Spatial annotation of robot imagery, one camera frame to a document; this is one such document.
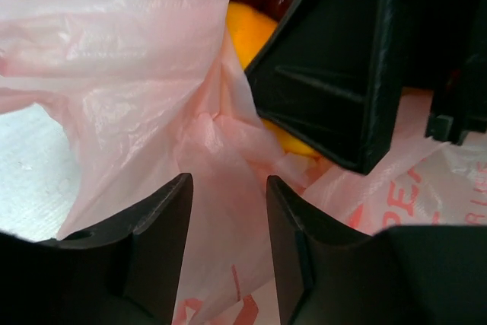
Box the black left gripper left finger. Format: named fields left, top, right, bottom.
left=1, top=174, right=193, bottom=324

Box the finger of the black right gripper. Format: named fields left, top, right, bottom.
left=246, top=0, right=407, bottom=174

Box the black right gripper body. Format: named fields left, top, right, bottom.
left=391, top=0, right=486, bottom=145

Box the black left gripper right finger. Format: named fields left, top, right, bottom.
left=266, top=176, right=486, bottom=324

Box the yellow fake mango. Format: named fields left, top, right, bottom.
left=226, top=2, right=320, bottom=158

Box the pink plastic bag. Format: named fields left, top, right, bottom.
left=1, top=0, right=486, bottom=324

